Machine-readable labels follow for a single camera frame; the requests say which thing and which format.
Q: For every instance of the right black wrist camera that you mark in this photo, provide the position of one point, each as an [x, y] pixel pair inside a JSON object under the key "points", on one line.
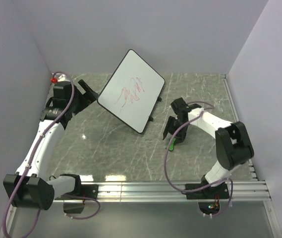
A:
{"points": [[181, 108]]}

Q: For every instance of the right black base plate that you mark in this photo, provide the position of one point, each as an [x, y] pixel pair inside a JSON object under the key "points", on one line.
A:
{"points": [[212, 192]]}

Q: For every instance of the aluminium right side rail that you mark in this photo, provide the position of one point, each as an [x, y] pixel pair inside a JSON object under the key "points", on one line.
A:
{"points": [[235, 115]]}

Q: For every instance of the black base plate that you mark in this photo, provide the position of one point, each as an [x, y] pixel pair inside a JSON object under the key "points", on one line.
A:
{"points": [[212, 192], [82, 191]]}

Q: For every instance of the aluminium rail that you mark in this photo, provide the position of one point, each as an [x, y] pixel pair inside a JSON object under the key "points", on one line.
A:
{"points": [[162, 191], [235, 115]]}

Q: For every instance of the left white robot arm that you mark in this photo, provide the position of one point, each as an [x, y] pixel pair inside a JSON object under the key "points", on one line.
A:
{"points": [[29, 187]]}

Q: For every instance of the green whiteboard eraser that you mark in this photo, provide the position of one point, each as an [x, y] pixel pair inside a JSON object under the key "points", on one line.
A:
{"points": [[171, 144]]}

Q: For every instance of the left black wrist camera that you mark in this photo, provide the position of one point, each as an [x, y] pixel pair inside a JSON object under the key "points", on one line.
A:
{"points": [[62, 90]]}

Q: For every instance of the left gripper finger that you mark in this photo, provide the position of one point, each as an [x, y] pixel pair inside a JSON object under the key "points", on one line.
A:
{"points": [[91, 96], [83, 84]]}

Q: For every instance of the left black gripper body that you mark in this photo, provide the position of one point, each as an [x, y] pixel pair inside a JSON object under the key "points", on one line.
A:
{"points": [[78, 101]]}

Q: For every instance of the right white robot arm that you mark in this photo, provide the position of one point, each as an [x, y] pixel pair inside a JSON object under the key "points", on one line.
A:
{"points": [[233, 145]]}

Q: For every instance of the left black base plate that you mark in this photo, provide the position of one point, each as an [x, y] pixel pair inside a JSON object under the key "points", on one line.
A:
{"points": [[82, 191]]}

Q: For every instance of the white whiteboard black frame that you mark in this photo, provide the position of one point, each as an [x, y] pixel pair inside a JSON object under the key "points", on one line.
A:
{"points": [[132, 91]]}

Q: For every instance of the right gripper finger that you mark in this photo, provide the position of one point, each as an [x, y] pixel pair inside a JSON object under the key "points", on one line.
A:
{"points": [[180, 136], [171, 126]]}

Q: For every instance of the aluminium front rail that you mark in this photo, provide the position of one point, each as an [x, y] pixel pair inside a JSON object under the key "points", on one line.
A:
{"points": [[162, 191]]}

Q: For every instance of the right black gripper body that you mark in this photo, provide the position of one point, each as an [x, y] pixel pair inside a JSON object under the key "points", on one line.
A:
{"points": [[178, 122]]}

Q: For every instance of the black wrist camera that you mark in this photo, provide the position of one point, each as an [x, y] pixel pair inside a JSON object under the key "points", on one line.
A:
{"points": [[62, 90], [181, 108]]}

